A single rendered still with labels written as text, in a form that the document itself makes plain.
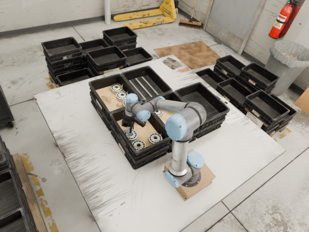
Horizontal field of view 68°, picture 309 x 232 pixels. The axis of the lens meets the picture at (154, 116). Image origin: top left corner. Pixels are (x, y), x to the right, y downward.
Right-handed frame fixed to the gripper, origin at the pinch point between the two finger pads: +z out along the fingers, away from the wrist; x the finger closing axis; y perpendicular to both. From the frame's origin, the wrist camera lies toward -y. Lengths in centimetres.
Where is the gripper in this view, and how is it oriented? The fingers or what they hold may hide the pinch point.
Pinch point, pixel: (132, 132)
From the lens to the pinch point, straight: 171.9
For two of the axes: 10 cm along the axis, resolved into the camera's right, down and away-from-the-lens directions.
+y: -9.7, -2.2, 0.4
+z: -1.3, 6.8, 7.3
